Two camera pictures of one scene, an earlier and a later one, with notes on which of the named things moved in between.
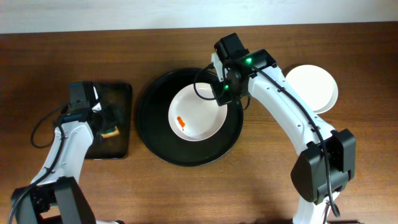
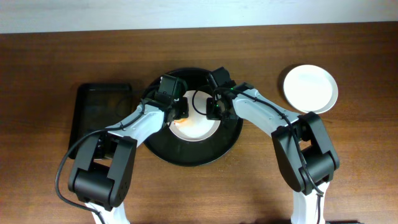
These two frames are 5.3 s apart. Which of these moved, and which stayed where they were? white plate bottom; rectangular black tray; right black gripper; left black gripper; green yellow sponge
Moved: left black gripper; right black gripper; green yellow sponge
Stayed: rectangular black tray; white plate bottom
